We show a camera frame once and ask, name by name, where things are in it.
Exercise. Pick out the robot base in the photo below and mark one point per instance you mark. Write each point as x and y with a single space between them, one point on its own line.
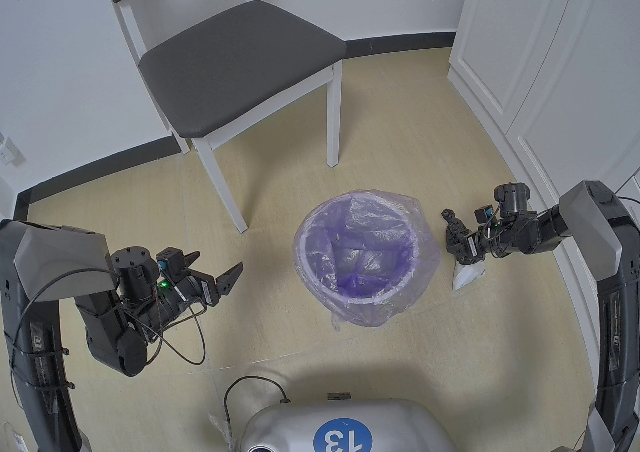
350 425

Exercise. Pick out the white wall socket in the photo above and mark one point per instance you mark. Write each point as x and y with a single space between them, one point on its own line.
7 152

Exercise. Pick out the grey and white chair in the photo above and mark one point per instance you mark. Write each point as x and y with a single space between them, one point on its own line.
240 65

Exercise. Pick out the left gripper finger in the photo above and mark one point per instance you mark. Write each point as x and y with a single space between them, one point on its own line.
226 282
190 262

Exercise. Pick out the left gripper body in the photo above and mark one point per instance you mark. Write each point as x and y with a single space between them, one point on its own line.
187 300

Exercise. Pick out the white trash bin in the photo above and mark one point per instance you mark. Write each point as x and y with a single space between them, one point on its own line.
320 290

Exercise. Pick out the black plastic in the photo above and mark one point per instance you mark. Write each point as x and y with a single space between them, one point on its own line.
452 225

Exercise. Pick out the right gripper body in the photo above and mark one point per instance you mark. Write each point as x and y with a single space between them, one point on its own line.
482 242

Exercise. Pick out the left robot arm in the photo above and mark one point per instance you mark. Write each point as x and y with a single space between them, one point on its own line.
60 260

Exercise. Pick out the purple plastic bag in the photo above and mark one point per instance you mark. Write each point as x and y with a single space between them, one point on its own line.
420 260

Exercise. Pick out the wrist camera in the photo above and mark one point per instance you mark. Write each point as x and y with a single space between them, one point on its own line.
484 215
170 262

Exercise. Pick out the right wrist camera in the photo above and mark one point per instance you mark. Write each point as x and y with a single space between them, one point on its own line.
484 215

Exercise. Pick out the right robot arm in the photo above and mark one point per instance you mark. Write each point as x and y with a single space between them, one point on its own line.
590 220

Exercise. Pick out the small white device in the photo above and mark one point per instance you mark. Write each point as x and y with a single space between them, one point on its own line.
17 442

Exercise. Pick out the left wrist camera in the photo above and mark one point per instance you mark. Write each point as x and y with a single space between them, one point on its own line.
170 262

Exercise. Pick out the white paper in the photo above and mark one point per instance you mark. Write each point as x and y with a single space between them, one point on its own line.
467 277

